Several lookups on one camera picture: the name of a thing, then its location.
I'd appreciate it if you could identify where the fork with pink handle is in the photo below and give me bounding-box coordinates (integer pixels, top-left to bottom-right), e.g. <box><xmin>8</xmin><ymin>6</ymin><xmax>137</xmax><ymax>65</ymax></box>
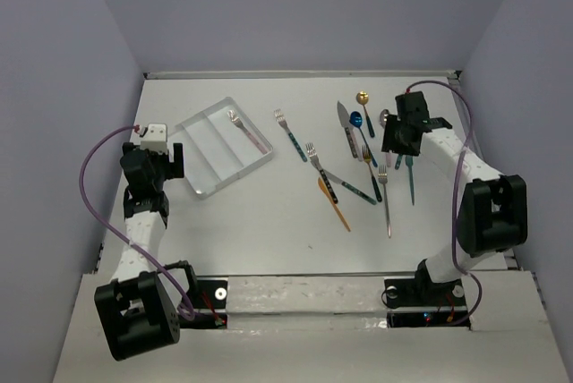
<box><xmin>227</xmin><ymin>110</ymin><xmax>268</xmax><ymax>155</ymax></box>

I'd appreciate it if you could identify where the long silver fork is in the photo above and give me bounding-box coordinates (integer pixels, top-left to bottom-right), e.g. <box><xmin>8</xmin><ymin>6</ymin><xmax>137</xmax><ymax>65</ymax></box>
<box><xmin>378</xmin><ymin>165</ymin><xmax>392</xmax><ymax>238</ymax></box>

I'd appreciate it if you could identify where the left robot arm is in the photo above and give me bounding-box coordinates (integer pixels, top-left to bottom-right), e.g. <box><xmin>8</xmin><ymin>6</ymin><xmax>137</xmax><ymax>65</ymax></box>
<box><xmin>94</xmin><ymin>142</ymin><xmax>198</xmax><ymax>362</ymax></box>

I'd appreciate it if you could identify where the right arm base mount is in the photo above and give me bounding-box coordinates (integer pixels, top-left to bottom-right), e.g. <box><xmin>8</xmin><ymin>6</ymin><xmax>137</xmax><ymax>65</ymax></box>
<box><xmin>381</xmin><ymin>277</ymin><xmax>469</xmax><ymax>328</ymax></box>

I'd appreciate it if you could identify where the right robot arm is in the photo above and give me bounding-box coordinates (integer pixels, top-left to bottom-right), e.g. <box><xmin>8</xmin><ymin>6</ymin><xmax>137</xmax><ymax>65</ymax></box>
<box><xmin>381</xmin><ymin>91</ymin><xmax>528</xmax><ymax>309</ymax></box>

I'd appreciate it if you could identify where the blue spoon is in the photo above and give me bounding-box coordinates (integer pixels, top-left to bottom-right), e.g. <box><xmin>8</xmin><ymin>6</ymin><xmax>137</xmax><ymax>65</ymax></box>
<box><xmin>350</xmin><ymin>111</ymin><xmax>378</xmax><ymax>167</ymax></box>

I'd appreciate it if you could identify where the silver spoon pink handle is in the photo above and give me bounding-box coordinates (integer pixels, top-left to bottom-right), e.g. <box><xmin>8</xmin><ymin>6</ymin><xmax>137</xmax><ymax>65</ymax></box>
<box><xmin>379</xmin><ymin>109</ymin><xmax>393</xmax><ymax>167</ymax></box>

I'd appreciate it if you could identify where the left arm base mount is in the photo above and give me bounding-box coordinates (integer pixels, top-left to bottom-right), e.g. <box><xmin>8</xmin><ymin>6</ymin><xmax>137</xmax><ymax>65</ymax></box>
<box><xmin>179</xmin><ymin>277</ymin><xmax>228</xmax><ymax>330</ymax></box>

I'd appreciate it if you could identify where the fork with black handle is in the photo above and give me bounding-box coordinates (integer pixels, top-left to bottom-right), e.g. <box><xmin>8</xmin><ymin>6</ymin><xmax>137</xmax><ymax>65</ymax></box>
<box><xmin>305</xmin><ymin>142</ymin><xmax>338</xmax><ymax>204</ymax></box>

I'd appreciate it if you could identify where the fork with teal handle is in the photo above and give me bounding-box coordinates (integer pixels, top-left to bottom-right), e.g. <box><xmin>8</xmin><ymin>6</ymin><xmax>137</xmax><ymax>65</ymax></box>
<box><xmin>274</xmin><ymin>109</ymin><xmax>307</xmax><ymax>162</ymax></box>

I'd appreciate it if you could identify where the gold fork teal handle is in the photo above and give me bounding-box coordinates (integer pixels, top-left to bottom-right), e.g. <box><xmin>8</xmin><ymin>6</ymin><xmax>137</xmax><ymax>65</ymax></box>
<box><xmin>362</xmin><ymin>145</ymin><xmax>383</xmax><ymax>202</ymax></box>

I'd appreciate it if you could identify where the white divided cutlery tray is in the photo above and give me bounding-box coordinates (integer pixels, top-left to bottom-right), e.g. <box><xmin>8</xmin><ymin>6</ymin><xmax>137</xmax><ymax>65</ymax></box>
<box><xmin>168</xmin><ymin>97</ymin><xmax>274</xmax><ymax>199</ymax></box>

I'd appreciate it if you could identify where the teal plastic fork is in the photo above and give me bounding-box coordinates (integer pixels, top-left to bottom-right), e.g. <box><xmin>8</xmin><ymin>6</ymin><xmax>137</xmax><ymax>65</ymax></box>
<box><xmin>406</xmin><ymin>155</ymin><xmax>415</xmax><ymax>206</ymax></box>

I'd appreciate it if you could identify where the silver spoon teal handle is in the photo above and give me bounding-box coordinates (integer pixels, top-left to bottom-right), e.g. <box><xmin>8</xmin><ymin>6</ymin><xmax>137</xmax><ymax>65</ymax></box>
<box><xmin>394</xmin><ymin>155</ymin><xmax>403</xmax><ymax>170</ymax></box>

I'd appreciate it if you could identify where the knife with teal handle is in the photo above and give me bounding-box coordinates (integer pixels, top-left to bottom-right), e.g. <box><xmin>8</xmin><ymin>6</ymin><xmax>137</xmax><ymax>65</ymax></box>
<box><xmin>324</xmin><ymin>169</ymin><xmax>377</xmax><ymax>205</ymax></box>

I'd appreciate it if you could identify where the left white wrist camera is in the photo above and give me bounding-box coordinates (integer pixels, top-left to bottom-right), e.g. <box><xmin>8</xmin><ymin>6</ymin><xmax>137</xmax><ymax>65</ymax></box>
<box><xmin>137</xmin><ymin>123</ymin><xmax>168</xmax><ymax>154</ymax></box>

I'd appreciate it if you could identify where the orange plastic knife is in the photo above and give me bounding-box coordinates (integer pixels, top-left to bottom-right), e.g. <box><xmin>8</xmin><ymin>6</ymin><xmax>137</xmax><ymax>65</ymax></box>
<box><xmin>317</xmin><ymin>177</ymin><xmax>351</xmax><ymax>232</ymax></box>

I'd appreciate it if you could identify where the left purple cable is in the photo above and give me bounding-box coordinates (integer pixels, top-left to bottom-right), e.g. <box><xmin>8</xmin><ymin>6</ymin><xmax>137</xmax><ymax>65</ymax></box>
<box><xmin>79</xmin><ymin>125</ymin><xmax>198</xmax><ymax>322</ymax></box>

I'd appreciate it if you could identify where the gold spoon teal handle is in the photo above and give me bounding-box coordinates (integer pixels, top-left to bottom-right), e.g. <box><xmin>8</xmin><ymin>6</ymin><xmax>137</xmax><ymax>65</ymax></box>
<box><xmin>355</xmin><ymin>91</ymin><xmax>375</xmax><ymax>138</ymax></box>

